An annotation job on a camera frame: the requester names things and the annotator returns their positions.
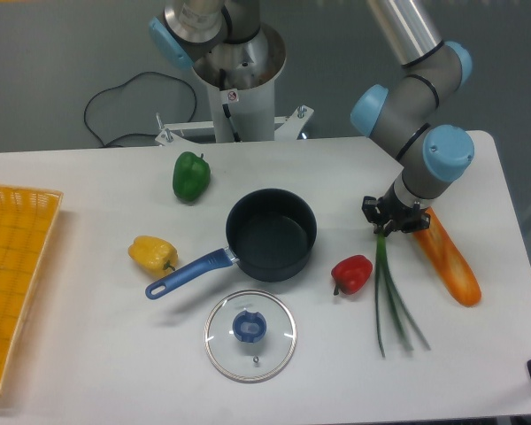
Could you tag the orange baguette bread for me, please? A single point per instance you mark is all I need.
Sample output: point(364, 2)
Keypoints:
point(448, 262)

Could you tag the green bell pepper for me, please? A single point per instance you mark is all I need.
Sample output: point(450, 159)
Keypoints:
point(191, 176)

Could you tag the glass lid blue knob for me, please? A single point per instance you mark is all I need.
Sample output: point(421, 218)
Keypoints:
point(250, 336)

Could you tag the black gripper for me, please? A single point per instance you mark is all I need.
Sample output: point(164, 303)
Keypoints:
point(389, 214)

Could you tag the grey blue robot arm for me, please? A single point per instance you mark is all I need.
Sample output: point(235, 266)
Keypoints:
point(395, 119)

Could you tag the yellow wicker basket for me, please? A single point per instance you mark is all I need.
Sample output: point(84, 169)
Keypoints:
point(27, 219)

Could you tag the yellow bell pepper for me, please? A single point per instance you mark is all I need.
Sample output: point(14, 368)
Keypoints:
point(153, 254)

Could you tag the red bell pepper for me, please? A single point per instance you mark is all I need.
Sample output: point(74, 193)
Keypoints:
point(351, 274)

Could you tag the black saucepan blue handle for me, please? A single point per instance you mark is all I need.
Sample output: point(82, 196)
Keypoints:
point(270, 235)

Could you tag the green onion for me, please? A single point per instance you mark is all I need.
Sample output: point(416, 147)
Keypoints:
point(398, 310)

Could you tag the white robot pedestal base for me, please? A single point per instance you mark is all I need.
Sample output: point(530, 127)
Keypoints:
point(240, 82)

